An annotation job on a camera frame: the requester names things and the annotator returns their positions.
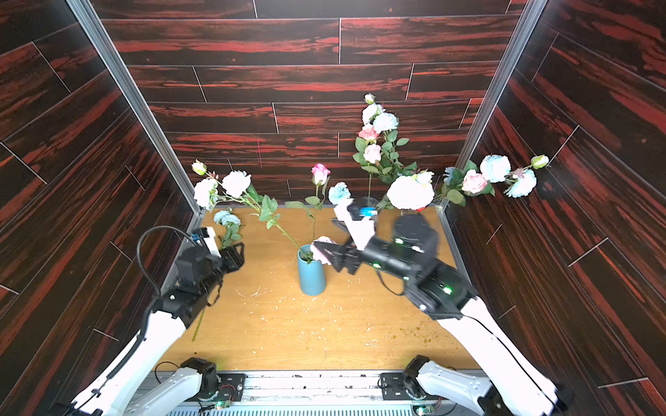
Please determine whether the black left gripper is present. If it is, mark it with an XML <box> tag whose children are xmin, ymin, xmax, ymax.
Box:
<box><xmin>199</xmin><ymin>241</ymin><xmax>246</xmax><ymax>300</ymax></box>

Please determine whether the small blue flower sprig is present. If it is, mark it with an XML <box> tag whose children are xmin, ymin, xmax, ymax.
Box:
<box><xmin>190</xmin><ymin>209</ymin><xmax>243</xmax><ymax>343</ymax></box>

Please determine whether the pink carnation flower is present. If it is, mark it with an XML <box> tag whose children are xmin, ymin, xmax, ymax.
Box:
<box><xmin>309</xmin><ymin>236</ymin><xmax>336</xmax><ymax>266</ymax></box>

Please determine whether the teal ceramic vase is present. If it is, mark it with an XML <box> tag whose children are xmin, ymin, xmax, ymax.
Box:
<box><xmin>298</xmin><ymin>244</ymin><xmax>326</xmax><ymax>296</ymax></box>

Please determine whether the white peony flower spray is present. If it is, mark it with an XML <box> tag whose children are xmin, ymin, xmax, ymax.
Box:
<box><xmin>191</xmin><ymin>159</ymin><xmax>313</xmax><ymax>263</ymax></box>

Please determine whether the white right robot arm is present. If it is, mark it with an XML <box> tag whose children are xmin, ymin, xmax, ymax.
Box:
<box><xmin>314</xmin><ymin>214</ymin><xmax>568</xmax><ymax>415</ymax></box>

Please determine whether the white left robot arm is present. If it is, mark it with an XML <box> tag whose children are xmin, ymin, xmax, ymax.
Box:
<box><xmin>47</xmin><ymin>243</ymin><xmax>245</xmax><ymax>415</ymax></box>

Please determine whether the blue carnation flower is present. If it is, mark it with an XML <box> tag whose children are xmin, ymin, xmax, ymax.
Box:
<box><xmin>328</xmin><ymin>182</ymin><xmax>351</xmax><ymax>206</ymax></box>

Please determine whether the pink rose bud stem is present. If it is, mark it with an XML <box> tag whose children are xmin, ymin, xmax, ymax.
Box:
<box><xmin>285</xmin><ymin>163</ymin><xmax>331</xmax><ymax>239</ymax></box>

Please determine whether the blue pink flower spray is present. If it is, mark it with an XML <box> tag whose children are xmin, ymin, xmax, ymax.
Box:
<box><xmin>435</xmin><ymin>154</ymin><xmax>550</xmax><ymax>206</ymax></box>

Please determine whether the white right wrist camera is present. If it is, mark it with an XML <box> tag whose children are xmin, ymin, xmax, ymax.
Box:
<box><xmin>334</xmin><ymin>199</ymin><xmax>376</xmax><ymax>251</ymax></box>

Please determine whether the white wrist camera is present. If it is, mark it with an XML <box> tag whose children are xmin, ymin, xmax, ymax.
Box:
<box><xmin>334</xmin><ymin>199</ymin><xmax>376</xmax><ymax>251</ymax></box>
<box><xmin>192</xmin><ymin>227</ymin><xmax>221</xmax><ymax>258</ymax></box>

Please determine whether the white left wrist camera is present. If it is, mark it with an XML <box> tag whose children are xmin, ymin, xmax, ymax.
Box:
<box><xmin>192</xmin><ymin>227</ymin><xmax>221</xmax><ymax>258</ymax></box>

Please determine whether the black coiled left cable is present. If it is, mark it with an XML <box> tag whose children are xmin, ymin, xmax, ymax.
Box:
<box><xmin>90</xmin><ymin>224</ymin><xmax>201</xmax><ymax>386</ymax></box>

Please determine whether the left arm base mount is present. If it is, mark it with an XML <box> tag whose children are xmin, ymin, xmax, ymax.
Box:
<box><xmin>180</xmin><ymin>357</ymin><xmax>246</xmax><ymax>402</ymax></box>

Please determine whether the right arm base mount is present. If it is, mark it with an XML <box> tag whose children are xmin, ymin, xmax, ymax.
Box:
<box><xmin>377</xmin><ymin>355</ymin><xmax>449</xmax><ymax>401</ymax></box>

